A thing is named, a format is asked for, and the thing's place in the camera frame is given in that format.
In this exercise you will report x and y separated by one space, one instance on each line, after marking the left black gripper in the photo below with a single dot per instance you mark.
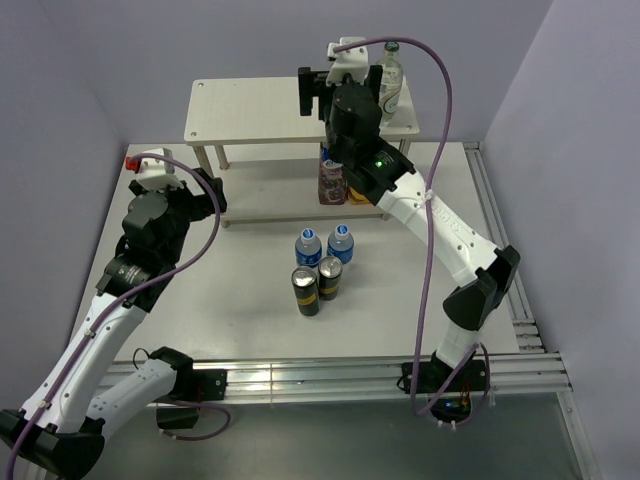
199 208

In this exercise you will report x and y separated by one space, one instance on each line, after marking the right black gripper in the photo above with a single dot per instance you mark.
313 84

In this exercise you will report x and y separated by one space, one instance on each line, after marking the clear glass bottle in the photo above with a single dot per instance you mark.
391 81

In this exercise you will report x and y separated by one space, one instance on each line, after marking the blue-label water bottle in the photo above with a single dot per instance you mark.
340 244
308 249

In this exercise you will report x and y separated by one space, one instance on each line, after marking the black yellow can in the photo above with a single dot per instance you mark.
330 270
304 283

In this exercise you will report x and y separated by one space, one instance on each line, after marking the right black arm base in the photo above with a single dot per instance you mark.
455 406

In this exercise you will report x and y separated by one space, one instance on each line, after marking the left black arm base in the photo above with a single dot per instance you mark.
204 385

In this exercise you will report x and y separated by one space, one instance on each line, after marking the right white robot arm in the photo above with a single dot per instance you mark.
482 271

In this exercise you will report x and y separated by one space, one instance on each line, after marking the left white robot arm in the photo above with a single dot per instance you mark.
64 426

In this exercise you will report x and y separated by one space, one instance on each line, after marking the white two-tier shelf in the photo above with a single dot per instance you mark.
249 132

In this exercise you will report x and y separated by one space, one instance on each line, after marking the purple grape juice carton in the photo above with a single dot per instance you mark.
332 183

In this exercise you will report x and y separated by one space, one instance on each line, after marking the yellow pineapple juice carton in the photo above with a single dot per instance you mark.
356 198

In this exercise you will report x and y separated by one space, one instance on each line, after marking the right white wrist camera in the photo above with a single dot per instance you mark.
347 60

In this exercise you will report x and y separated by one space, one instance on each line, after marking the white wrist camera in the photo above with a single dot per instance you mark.
153 174
347 60

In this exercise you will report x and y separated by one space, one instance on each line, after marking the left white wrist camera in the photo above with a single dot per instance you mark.
153 174

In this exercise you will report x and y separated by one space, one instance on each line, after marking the aluminium right rail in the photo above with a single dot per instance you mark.
487 198

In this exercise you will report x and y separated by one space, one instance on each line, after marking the aluminium rail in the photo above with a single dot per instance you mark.
487 198
362 379

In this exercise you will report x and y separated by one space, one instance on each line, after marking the aluminium front rail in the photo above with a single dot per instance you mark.
362 379

